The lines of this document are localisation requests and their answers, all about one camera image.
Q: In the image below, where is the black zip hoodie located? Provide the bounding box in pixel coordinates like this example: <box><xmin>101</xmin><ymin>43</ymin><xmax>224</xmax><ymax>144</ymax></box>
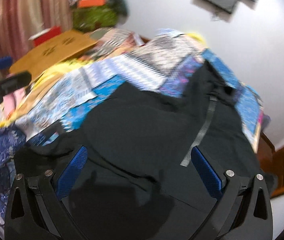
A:
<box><xmin>15</xmin><ymin>62</ymin><xmax>275</xmax><ymax>239</ymax></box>

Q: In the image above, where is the red box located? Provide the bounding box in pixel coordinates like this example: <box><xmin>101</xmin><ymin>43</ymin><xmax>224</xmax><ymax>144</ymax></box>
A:
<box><xmin>28</xmin><ymin>25</ymin><xmax>62</xmax><ymax>47</ymax></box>

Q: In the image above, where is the red striped curtain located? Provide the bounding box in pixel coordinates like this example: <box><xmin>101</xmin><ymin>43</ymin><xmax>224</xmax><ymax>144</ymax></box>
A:
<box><xmin>0</xmin><ymin>0</ymin><xmax>72</xmax><ymax>61</ymax></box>

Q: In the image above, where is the wooden lap table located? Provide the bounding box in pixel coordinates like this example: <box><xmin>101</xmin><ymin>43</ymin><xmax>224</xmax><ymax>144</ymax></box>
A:
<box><xmin>9</xmin><ymin>30</ymin><xmax>97</xmax><ymax>80</ymax></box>

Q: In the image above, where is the brown wooden door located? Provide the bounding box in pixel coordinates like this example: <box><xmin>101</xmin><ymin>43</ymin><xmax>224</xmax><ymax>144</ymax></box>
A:
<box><xmin>257</xmin><ymin>133</ymin><xmax>284</xmax><ymax>198</ymax></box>

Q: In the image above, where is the striped folded blanket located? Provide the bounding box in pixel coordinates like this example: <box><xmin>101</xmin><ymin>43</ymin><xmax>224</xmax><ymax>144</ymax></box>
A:
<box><xmin>84</xmin><ymin>27</ymin><xmax>145</xmax><ymax>61</ymax></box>

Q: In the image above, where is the orange box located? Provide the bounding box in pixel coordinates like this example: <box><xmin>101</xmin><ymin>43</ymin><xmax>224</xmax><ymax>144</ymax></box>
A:
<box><xmin>77</xmin><ymin>0</ymin><xmax>107</xmax><ymax>8</ymax></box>

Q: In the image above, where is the blue patchwork bed quilt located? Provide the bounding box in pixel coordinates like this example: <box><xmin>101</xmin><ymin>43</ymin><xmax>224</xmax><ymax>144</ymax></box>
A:
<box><xmin>0</xmin><ymin>29</ymin><xmax>263</xmax><ymax>217</ymax></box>

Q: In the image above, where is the dark grey cushion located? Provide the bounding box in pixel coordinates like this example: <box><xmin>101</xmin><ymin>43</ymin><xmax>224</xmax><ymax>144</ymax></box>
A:
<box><xmin>108</xmin><ymin>0</ymin><xmax>129</xmax><ymax>25</ymax></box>

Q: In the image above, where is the yellow curved headboard piece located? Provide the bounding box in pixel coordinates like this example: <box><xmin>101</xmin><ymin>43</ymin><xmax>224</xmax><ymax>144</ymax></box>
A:
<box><xmin>187</xmin><ymin>32</ymin><xmax>208</xmax><ymax>47</ymax></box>

